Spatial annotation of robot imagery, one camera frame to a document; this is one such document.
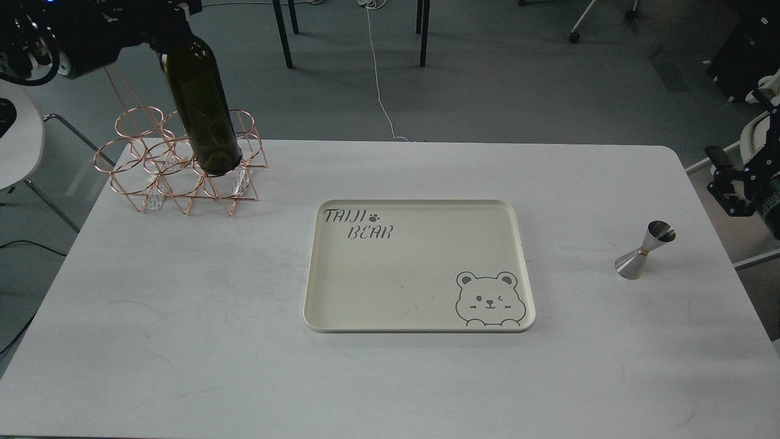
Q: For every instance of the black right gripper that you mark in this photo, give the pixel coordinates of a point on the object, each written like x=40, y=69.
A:
x=742, y=192

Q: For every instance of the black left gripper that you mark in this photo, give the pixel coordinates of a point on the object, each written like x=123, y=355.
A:
x=91, y=34

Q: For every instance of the dark green wine bottle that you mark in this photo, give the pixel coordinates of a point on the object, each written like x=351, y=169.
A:
x=192, y=73

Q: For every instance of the steel double jigger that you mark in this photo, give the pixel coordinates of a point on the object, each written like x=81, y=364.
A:
x=632, y=265

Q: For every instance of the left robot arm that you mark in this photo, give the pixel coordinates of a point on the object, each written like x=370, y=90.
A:
x=30, y=52

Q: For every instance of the black box on floor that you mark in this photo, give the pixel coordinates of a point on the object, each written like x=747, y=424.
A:
x=751, y=51

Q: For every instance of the office chair wheel base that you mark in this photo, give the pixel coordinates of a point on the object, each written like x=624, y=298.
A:
x=573, y=24

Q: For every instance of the cream bear serving tray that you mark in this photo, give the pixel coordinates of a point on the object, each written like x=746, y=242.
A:
x=418, y=266

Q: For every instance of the copper wire wine rack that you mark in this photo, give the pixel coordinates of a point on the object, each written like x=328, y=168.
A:
x=151, y=161

